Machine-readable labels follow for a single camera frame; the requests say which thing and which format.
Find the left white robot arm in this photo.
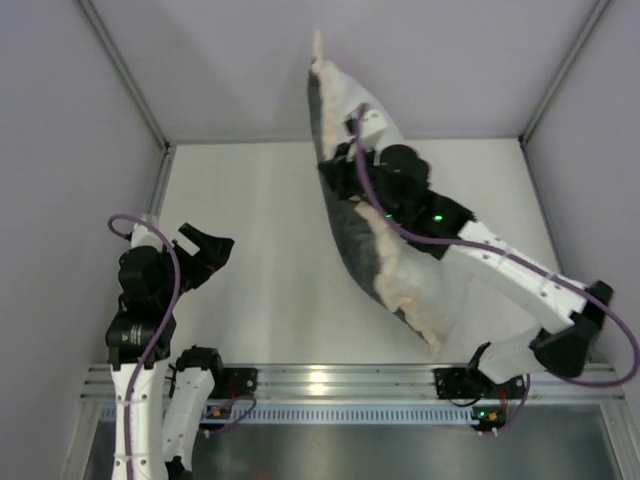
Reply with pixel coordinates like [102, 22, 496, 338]
[105, 221, 235, 479]

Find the aluminium frame post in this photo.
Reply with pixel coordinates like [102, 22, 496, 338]
[74, 0, 174, 151]
[517, 0, 619, 146]

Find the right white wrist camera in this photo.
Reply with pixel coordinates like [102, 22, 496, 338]
[343, 103, 387, 150]

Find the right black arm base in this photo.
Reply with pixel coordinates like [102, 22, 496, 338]
[433, 367, 502, 406]

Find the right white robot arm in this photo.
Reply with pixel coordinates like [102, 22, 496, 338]
[317, 141, 613, 397]

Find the aluminium mounting rail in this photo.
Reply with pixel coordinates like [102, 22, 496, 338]
[79, 363, 626, 401]

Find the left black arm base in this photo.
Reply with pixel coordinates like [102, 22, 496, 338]
[169, 367, 259, 401]

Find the perforated grey cable duct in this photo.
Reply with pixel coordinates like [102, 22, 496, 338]
[99, 403, 506, 425]

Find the left aluminium frame post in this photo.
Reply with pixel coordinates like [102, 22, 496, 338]
[74, 0, 174, 151]

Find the right aluminium frame post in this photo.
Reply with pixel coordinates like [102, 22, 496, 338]
[517, 0, 619, 146]

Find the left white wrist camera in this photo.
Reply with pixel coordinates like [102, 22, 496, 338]
[130, 215, 164, 251]

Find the white pillowcase with cream ruffle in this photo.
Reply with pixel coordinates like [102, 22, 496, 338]
[307, 31, 470, 362]

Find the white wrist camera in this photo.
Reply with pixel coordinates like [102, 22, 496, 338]
[343, 103, 387, 150]
[130, 215, 164, 251]

